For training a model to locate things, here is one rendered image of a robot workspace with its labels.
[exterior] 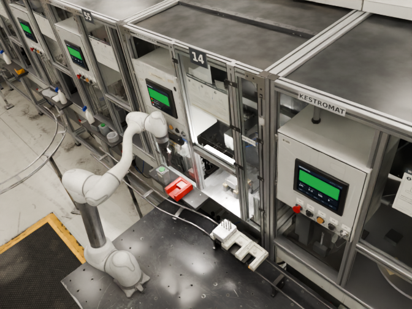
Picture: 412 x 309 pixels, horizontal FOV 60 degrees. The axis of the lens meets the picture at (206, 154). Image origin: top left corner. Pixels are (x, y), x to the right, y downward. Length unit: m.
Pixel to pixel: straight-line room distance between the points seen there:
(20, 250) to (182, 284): 2.04
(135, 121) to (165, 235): 0.88
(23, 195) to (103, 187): 2.69
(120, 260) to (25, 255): 1.78
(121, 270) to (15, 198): 2.51
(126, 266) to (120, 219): 1.52
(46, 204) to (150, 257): 2.00
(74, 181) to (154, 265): 0.86
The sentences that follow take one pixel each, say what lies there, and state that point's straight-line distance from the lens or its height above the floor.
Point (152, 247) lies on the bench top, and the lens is 2.62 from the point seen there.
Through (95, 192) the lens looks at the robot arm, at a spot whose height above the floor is 1.49.
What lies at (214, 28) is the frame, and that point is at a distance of 2.05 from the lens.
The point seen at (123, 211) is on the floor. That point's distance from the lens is 3.83.
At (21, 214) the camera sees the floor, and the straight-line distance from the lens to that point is 4.37.
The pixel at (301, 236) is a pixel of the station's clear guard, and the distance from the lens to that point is 2.07.
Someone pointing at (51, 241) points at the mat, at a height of 0.01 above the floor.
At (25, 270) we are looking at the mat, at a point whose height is 0.01.
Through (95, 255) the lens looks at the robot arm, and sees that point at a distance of 2.40.
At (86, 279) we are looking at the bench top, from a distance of 2.66.
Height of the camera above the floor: 2.80
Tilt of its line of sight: 42 degrees down
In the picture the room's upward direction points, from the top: 9 degrees counter-clockwise
